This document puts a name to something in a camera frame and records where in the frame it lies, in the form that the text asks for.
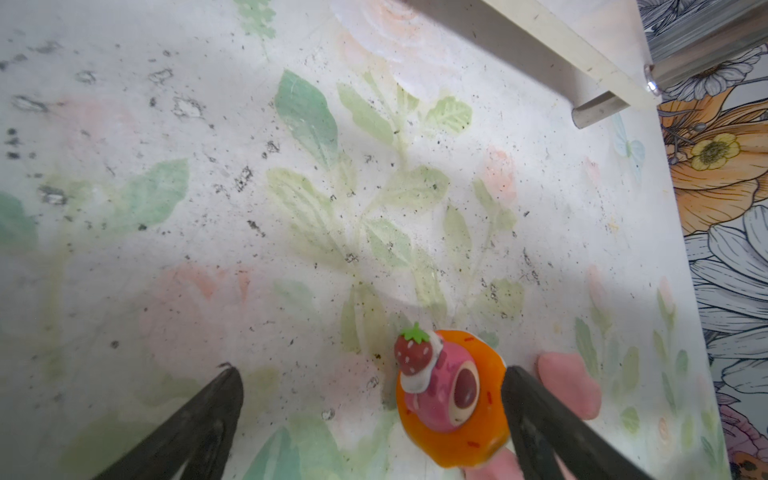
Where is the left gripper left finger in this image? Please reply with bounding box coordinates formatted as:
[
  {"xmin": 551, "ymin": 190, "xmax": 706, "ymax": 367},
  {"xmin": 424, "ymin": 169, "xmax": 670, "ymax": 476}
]
[{"xmin": 96, "ymin": 367, "xmax": 244, "ymax": 479}]

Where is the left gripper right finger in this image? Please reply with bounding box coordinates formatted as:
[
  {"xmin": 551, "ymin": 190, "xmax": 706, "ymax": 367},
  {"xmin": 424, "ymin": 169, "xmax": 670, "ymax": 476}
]
[{"xmin": 501, "ymin": 366, "xmax": 650, "ymax": 480}]

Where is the white two-tier shelf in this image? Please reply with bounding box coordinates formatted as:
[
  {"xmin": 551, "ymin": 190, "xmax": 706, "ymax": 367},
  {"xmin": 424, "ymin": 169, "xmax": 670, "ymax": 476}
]
[{"xmin": 413, "ymin": 0, "xmax": 768, "ymax": 130}]

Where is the small pink pig toy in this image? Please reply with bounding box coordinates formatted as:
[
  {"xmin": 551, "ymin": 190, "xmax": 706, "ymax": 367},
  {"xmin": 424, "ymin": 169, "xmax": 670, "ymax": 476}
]
[
  {"xmin": 536, "ymin": 352, "xmax": 602, "ymax": 420},
  {"xmin": 463, "ymin": 446, "xmax": 577, "ymax": 480}
]

